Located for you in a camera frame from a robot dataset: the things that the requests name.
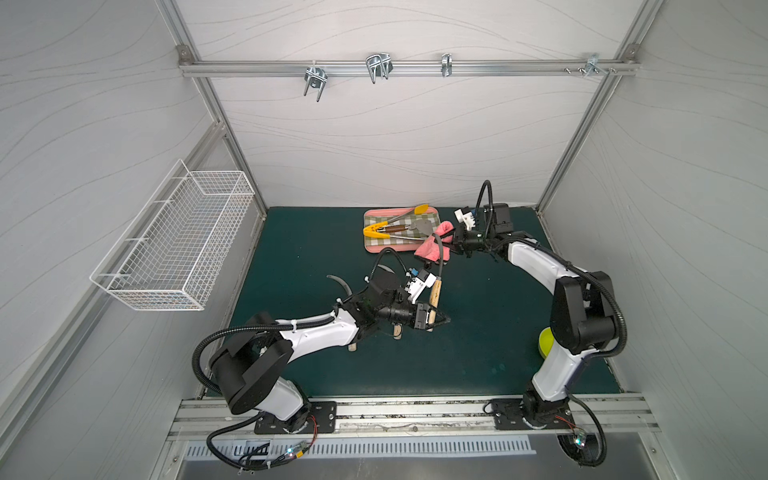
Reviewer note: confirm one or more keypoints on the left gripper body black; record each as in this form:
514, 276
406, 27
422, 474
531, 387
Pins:
417, 315

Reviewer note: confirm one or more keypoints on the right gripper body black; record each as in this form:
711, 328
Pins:
460, 238

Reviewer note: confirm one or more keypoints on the pink rag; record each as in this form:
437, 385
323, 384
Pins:
429, 249

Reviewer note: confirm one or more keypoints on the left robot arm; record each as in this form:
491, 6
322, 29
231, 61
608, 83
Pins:
245, 364

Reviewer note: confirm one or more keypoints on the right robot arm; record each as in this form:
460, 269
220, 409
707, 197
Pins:
586, 321

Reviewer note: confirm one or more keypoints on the yellow tipped metal tongs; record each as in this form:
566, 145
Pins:
390, 227

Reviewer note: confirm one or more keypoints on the small metal spatula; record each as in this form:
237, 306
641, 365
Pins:
419, 228

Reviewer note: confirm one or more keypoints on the pink checkered tray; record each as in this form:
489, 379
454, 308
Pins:
375, 243

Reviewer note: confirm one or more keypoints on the lime green bowl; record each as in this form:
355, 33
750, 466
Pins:
545, 342

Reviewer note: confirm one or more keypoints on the metal U-bolt clamp middle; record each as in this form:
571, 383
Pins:
379, 65

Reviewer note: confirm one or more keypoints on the metal u-bolt clamp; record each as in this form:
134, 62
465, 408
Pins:
315, 79
379, 65

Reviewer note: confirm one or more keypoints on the white vent strip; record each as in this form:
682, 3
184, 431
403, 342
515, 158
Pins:
383, 447

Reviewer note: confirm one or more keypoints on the metal U-bolt clamp left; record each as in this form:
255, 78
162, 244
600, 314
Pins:
315, 79

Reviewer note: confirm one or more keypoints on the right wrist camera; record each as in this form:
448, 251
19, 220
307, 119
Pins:
466, 216

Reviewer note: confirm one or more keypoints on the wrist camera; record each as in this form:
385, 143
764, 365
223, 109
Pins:
418, 282
466, 216

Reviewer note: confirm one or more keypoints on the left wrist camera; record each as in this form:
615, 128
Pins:
418, 282

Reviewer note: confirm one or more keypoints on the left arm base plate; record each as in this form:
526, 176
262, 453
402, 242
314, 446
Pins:
313, 416

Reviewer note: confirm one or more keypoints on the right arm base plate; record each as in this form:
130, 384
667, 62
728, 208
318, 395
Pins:
510, 414

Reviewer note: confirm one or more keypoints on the metal bracket with bolts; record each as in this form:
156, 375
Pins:
591, 67

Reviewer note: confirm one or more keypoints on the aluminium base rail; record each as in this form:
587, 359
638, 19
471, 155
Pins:
419, 415

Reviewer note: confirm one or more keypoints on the white wire basket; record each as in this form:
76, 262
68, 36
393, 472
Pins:
171, 253

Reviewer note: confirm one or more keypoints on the aluminium crossbar rail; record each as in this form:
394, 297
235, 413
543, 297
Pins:
401, 68

